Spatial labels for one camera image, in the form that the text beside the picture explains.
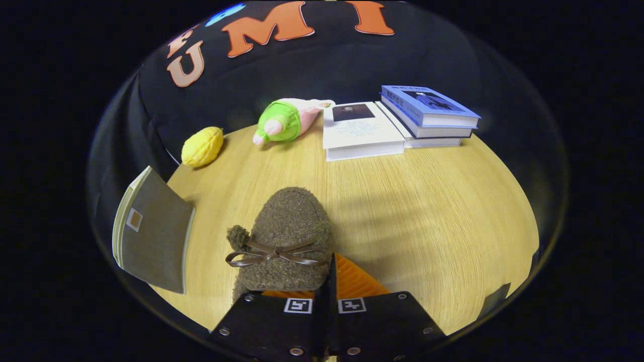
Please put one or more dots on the thin white book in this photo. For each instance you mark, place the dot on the thin white book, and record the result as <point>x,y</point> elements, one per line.
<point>432,143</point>

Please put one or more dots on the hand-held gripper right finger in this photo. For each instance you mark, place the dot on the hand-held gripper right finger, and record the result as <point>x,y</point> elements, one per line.
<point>332,276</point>

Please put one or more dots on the brown fuzzy shoe with bow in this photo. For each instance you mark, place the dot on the brown fuzzy shoe with bow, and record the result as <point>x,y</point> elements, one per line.
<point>292,221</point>

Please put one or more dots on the yellow plush bun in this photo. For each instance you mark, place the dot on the yellow plush bun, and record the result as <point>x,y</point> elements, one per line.
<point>201,147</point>

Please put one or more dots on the white book with portrait cover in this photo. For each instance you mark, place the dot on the white book with portrait cover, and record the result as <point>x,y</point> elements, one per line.
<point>359,130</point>

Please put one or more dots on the beige fabric storage box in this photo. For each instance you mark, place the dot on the beige fabric storage box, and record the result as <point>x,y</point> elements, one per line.
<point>156,236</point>

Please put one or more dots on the green and pink plush toy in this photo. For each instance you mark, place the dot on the green and pink plush toy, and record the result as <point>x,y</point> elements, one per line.
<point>282,120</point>

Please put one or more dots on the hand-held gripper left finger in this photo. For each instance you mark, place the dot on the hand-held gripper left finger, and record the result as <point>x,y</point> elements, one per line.
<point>271,327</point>

